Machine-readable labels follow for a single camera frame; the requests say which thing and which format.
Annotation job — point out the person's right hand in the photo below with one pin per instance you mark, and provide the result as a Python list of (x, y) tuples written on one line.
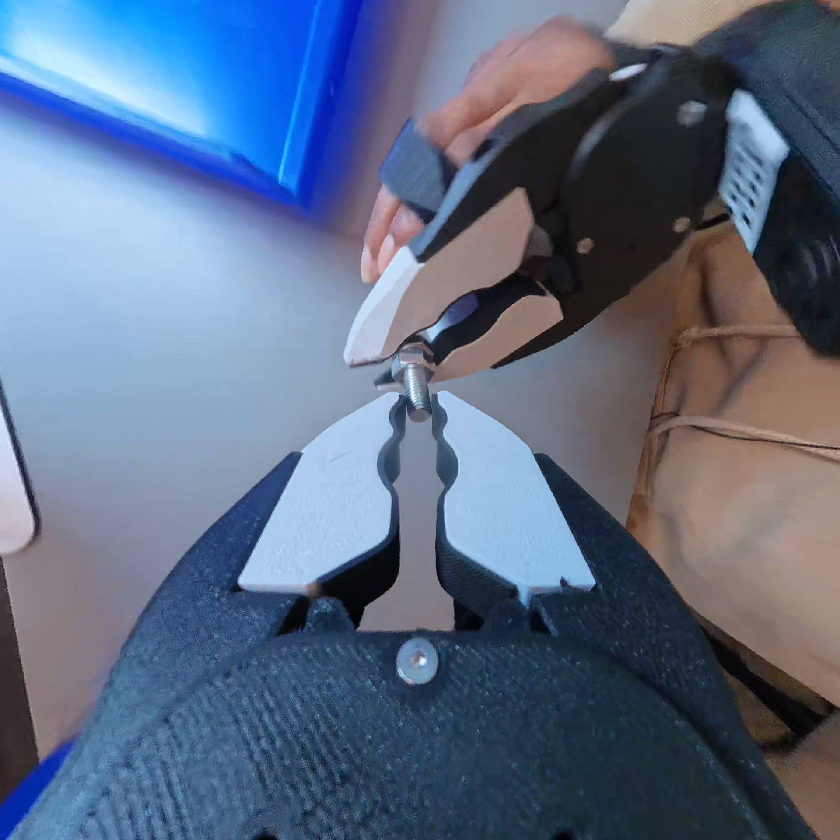
[(525, 79)]

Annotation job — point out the person's beige hoodie torso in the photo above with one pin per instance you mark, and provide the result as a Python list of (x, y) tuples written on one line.
[(748, 499)]

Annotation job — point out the white tablet stand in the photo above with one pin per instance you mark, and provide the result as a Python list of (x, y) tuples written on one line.
[(13, 486)]

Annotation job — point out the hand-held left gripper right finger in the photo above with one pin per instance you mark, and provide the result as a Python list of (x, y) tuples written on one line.
[(512, 519)]

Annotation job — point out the large silver hex bolt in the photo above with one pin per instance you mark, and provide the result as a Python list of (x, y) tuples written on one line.
[(415, 391)]

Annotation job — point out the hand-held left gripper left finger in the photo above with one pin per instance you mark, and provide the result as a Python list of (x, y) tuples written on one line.
[(328, 519)]

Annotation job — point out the person's right forearm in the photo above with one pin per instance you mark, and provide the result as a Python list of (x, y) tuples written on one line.
[(683, 19)]

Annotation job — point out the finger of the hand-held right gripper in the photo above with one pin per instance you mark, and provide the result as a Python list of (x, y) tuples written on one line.
[(433, 282), (505, 335)]

